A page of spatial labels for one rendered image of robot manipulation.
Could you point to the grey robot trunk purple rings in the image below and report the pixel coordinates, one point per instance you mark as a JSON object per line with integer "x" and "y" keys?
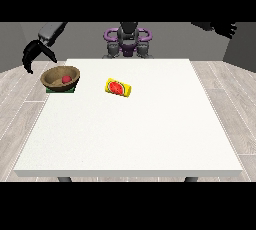
{"x": 128, "y": 42}

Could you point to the yellow cup with melon print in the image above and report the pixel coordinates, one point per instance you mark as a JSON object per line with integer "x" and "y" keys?
{"x": 118, "y": 87}

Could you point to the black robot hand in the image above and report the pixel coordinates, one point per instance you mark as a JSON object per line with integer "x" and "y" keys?
{"x": 32, "y": 51}
{"x": 225, "y": 29}

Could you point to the brown wooden bowl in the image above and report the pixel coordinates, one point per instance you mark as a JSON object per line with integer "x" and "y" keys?
{"x": 60, "y": 78}

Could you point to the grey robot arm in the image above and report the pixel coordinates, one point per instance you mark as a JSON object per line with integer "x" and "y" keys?
{"x": 50, "y": 33}

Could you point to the small red ball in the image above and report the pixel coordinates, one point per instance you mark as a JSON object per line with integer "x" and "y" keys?
{"x": 66, "y": 79}

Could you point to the green square pad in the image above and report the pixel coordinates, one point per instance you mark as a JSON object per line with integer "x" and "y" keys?
{"x": 61, "y": 90}

